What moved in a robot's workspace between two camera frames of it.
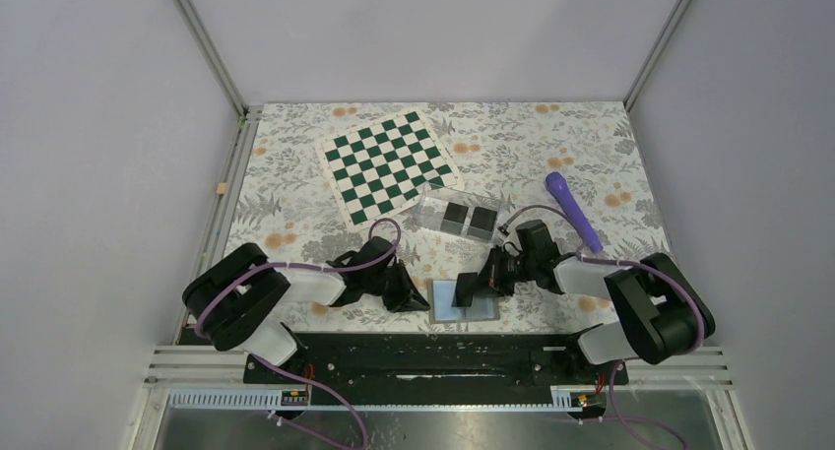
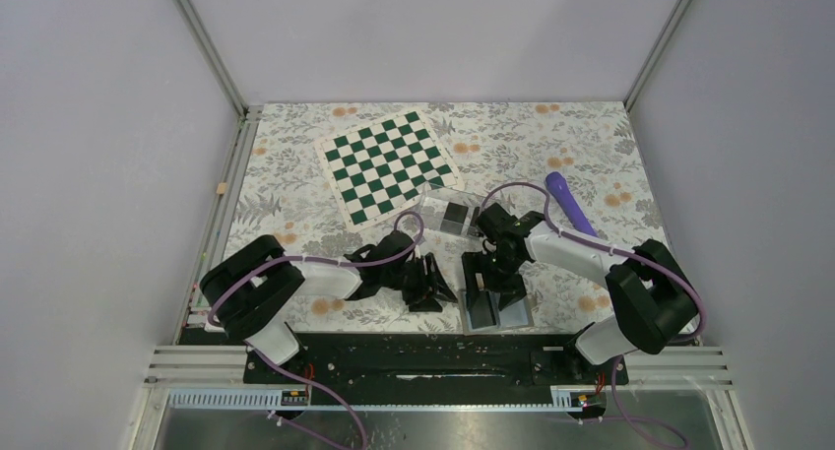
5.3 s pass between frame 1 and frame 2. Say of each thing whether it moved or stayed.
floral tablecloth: stayed
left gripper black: moved
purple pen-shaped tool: stayed
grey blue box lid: moved
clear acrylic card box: stayed
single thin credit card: moved
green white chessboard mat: stayed
